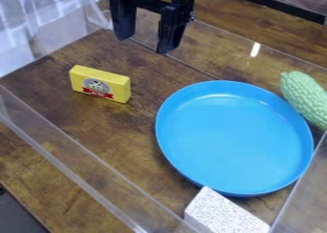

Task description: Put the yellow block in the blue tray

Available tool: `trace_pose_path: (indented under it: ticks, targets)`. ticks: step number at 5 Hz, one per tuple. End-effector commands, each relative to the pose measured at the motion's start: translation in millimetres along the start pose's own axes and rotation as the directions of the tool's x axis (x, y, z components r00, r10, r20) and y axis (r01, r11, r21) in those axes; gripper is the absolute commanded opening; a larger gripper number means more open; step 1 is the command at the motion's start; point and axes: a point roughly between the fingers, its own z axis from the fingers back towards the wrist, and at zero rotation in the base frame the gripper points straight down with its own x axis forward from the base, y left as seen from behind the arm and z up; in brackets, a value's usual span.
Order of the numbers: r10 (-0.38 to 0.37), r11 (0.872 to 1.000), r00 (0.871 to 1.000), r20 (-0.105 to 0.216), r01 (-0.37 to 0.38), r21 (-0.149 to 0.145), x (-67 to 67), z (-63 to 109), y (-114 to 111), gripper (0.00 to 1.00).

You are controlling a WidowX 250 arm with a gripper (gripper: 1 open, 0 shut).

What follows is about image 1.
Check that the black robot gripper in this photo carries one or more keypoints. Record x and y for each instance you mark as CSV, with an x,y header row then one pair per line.
x,y
176,15

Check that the yellow butter block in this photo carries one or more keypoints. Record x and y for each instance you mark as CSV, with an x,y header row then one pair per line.
x,y
101,84

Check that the blue round tray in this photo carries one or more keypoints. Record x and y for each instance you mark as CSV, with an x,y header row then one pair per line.
x,y
234,138

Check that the white speckled foam block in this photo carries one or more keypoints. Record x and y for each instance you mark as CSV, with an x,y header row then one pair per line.
x,y
214,214

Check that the green bitter gourd toy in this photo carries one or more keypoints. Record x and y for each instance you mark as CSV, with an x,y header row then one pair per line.
x,y
306,96

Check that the clear acrylic enclosure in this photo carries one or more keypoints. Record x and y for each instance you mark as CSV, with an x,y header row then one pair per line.
x,y
80,157

